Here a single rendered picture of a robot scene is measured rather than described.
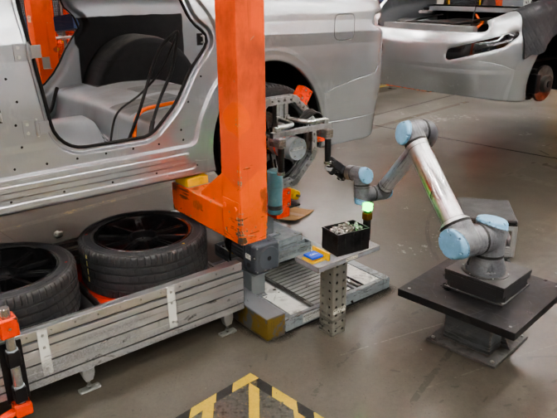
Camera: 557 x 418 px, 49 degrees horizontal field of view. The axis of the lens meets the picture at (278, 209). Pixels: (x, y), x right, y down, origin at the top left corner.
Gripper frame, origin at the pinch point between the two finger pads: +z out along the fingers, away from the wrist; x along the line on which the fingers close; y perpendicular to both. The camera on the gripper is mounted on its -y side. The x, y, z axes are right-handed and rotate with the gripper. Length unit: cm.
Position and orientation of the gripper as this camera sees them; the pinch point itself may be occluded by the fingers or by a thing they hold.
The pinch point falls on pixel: (326, 166)
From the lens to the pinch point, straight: 373.7
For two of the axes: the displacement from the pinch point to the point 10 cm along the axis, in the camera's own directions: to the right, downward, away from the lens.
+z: -5.4, -1.6, 8.2
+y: 6.2, 5.9, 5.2
